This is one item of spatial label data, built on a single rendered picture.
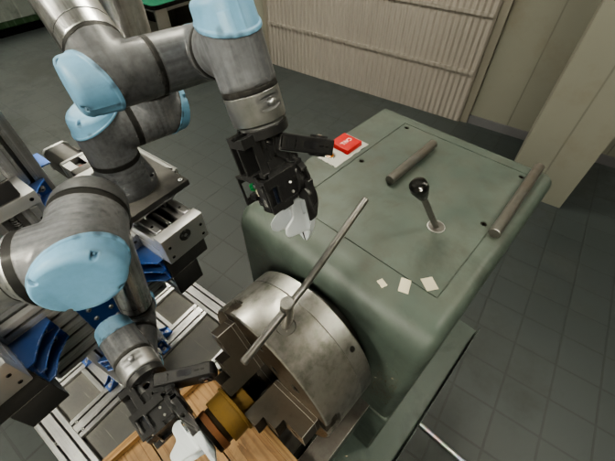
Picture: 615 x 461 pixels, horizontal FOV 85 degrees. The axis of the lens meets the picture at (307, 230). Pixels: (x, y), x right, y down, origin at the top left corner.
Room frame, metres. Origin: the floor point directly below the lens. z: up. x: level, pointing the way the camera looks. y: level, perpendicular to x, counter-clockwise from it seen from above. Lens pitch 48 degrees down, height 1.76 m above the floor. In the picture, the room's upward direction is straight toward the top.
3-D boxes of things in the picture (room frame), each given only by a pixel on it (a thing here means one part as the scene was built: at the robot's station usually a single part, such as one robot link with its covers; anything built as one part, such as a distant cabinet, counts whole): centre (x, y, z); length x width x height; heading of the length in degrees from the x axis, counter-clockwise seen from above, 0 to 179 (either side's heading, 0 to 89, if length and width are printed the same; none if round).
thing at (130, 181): (0.70, 0.48, 1.21); 0.15 x 0.15 x 0.10
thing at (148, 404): (0.18, 0.28, 1.08); 0.12 x 0.09 x 0.08; 45
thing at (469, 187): (0.58, -0.22, 1.06); 0.59 x 0.48 x 0.39; 137
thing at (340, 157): (0.73, -0.09, 1.23); 0.13 x 0.08 x 0.06; 137
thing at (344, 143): (0.75, -0.10, 1.26); 0.06 x 0.06 x 0.02; 47
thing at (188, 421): (0.15, 0.22, 1.11); 0.09 x 0.02 x 0.05; 45
